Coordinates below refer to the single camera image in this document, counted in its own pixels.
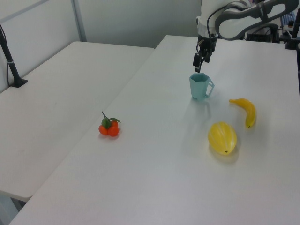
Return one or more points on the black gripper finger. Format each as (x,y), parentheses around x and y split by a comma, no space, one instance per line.
(197,62)
(207,57)

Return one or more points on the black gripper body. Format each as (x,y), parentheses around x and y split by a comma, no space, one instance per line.
(207,44)

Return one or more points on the teal hexagonal mug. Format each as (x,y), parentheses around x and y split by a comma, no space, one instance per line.
(199,87)

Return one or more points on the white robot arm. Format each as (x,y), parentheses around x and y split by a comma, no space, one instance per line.
(236,18)

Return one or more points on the black equipment box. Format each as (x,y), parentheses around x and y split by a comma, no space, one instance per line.
(262,35)

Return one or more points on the yellow banana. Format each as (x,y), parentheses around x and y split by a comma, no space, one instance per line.
(250,111)

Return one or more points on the yellow striped melon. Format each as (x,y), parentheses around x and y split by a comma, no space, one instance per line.
(222,138)

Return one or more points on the blue keyboard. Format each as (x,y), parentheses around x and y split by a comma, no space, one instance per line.
(287,18)

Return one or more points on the black clamp pole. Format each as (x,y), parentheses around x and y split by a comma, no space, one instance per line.
(293,38)

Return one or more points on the orange tangerine cluster with leaves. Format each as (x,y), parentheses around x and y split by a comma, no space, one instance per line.
(110,128)

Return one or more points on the black pole with base plate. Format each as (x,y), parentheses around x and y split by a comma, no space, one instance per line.
(9,61)

